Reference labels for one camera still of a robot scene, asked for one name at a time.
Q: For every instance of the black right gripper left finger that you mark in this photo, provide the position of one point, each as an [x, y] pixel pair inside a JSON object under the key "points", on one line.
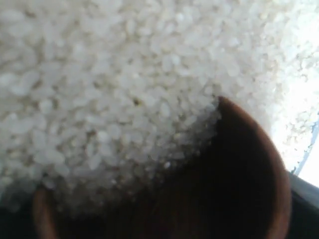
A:
{"points": [[17, 225]]}

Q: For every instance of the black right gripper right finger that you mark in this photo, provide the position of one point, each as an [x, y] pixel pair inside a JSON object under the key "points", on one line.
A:
{"points": [[305, 210]]}

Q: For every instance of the brown wooden cup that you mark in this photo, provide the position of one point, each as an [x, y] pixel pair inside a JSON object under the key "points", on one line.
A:
{"points": [[236, 188]]}

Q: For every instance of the rice in steel basin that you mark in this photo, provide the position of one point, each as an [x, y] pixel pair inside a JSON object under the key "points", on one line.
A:
{"points": [[98, 96]]}

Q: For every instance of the large steel basin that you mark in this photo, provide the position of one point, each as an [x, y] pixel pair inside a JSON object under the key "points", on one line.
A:
{"points": [[315, 132]]}

